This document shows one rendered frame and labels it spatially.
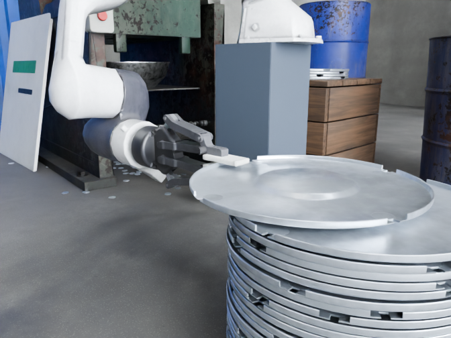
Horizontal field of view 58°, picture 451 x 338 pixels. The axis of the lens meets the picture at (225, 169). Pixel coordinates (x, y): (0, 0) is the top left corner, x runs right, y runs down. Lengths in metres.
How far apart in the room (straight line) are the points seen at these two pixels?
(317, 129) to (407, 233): 0.97
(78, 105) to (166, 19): 0.88
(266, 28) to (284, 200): 0.65
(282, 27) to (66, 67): 0.51
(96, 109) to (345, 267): 0.56
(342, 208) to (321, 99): 0.92
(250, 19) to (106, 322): 0.75
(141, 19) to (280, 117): 0.70
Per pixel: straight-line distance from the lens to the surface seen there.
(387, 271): 0.36
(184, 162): 0.66
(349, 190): 0.50
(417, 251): 0.39
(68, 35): 0.80
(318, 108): 1.35
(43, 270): 0.92
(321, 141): 1.36
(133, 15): 1.53
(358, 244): 0.38
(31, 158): 1.77
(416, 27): 4.61
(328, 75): 1.48
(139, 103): 0.82
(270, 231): 0.40
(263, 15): 1.06
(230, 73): 1.08
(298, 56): 1.10
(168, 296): 0.77
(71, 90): 0.76
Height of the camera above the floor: 0.40
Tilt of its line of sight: 14 degrees down
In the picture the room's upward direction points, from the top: straight up
